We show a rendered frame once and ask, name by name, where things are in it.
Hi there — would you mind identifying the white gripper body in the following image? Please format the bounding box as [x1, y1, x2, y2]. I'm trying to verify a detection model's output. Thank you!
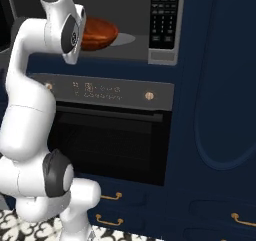
[75, 3, 88, 49]

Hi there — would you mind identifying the brown bowl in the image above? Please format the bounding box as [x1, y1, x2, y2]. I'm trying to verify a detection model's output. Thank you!
[80, 16, 120, 52]

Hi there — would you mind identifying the grey microwave turntable plate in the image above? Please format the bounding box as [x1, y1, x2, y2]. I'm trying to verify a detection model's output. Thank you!
[109, 32, 137, 48]

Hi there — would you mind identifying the dark microwave door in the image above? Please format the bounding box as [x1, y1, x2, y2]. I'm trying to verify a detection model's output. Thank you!
[0, 0, 18, 55]

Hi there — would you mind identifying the grey microwave oven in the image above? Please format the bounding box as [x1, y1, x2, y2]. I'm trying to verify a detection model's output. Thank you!
[0, 0, 187, 66]

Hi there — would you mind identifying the black oven door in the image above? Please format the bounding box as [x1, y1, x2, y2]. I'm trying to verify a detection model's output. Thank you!
[49, 100, 173, 187]

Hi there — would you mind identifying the navy tall cupboard door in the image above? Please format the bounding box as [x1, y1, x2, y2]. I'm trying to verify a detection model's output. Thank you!
[181, 0, 256, 201]

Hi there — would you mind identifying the black built-in oven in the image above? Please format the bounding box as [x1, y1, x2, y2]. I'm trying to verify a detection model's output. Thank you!
[27, 72, 175, 187]

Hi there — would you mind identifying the navy wide drawer front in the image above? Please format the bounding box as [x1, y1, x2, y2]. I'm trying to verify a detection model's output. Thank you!
[189, 199, 256, 233]

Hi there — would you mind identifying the black oven door handle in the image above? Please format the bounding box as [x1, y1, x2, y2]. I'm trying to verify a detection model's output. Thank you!
[55, 105, 165, 124]

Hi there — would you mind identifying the gold drawer handle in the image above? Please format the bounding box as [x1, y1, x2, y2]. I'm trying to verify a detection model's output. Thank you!
[230, 212, 256, 228]
[99, 191, 124, 201]
[95, 213, 125, 227]

